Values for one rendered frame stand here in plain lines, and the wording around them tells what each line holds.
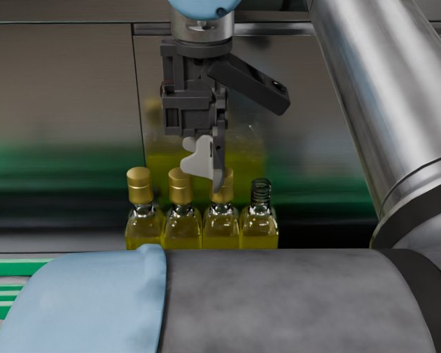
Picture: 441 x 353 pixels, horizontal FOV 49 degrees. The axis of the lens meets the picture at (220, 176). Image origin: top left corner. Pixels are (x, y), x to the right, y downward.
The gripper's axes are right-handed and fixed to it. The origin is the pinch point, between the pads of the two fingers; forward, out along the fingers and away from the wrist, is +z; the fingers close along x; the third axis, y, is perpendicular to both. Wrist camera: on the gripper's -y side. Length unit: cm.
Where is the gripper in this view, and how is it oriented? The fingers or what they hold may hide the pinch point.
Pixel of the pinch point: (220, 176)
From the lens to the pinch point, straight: 69.5
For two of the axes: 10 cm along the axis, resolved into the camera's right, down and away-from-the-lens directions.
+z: 0.0, 8.4, 5.5
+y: -10.0, 0.1, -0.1
